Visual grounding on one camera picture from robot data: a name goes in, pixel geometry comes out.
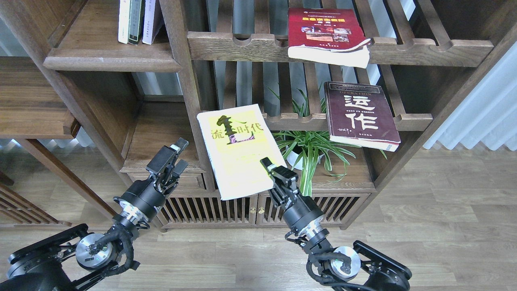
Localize red book with photos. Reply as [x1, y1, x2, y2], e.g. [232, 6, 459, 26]
[287, 7, 371, 68]

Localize dark maroon book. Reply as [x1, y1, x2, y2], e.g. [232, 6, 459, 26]
[324, 81, 401, 152]

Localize white upright book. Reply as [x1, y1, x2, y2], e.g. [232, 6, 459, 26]
[118, 0, 131, 44]

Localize white curtain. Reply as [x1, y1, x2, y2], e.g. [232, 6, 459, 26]
[423, 44, 517, 151]

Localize brass cabinet door knobs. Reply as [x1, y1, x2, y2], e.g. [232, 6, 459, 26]
[249, 207, 265, 214]

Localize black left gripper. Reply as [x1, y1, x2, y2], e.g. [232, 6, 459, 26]
[113, 138, 189, 221]

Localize lavender upright book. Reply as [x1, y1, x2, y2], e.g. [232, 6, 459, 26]
[142, 0, 164, 45]

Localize white plant pot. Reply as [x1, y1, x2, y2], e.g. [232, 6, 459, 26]
[280, 139, 324, 171]

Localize dark wooden bookshelf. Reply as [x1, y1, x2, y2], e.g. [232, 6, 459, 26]
[1, 0, 516, 229]

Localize yellow green book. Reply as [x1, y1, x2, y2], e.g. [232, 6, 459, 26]
[196, 104, 286, 201]

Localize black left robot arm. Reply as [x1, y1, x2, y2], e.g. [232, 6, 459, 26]
[1, 138, 189, 291]

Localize dark green upright book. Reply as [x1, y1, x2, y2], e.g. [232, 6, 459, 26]
[128, 0, 145, 45]

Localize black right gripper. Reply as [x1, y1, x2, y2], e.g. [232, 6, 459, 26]
[260, 157, 326, 236]

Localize green spider plant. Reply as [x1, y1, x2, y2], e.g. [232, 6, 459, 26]
[267, 85, 387, 197]

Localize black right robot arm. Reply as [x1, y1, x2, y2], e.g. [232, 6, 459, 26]
[261, 157, 412, 291]

